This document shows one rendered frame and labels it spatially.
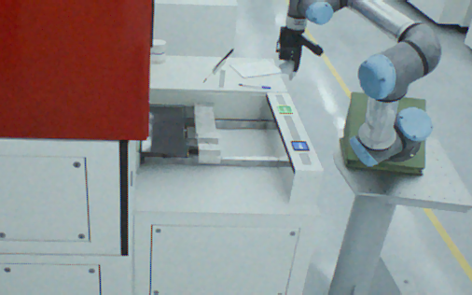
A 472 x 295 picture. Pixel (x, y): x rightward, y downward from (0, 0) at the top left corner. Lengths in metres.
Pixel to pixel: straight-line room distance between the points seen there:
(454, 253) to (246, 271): 1.53
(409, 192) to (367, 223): 0.29
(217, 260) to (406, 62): 0.91
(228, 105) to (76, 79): 1.07
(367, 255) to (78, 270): 1.26
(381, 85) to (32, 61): 0.92
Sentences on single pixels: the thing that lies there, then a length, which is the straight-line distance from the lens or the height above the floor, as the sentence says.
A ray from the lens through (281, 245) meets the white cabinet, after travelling 1.87.
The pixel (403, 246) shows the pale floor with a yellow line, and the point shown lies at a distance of 3.11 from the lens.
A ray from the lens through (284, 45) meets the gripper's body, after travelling 1.94.
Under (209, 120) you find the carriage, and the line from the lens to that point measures 2.10.
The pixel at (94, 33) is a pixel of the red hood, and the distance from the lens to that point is 1.20.
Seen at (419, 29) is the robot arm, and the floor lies 1.46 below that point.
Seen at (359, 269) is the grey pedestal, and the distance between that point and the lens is 2.42.
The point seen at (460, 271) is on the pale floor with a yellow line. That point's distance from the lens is 3.11.
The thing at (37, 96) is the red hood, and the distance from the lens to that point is 1.29.
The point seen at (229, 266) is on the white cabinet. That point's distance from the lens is 1.91.
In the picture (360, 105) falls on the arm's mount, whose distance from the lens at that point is 2.12.
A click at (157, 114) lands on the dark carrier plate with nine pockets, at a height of 0.90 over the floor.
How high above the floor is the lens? 1.95
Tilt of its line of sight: 30 degrees down
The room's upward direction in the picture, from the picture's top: 2 degrees clockwise
